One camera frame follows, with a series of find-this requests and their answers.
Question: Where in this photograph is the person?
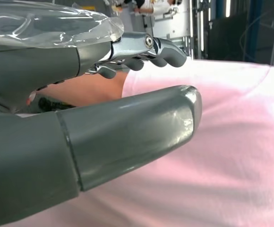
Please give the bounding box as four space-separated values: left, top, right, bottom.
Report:
0 58 274 227
111 0 183 15

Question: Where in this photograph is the grey metal machine frame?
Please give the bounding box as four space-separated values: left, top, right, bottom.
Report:
143 0 195 60

